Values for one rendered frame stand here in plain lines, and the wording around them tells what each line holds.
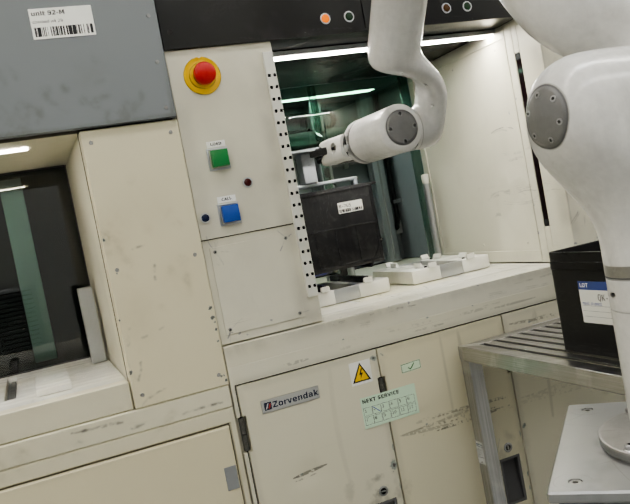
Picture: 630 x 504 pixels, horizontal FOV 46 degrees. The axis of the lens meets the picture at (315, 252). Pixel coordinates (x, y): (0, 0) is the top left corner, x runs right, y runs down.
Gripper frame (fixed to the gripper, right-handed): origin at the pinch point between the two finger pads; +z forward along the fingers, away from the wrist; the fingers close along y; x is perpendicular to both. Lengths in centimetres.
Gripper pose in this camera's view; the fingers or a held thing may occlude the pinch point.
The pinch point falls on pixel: (330, 153)
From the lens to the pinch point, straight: 157.3
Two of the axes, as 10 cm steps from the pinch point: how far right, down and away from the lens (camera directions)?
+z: -3.7, 0.2, 9.3
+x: -1.9, -9.8, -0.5
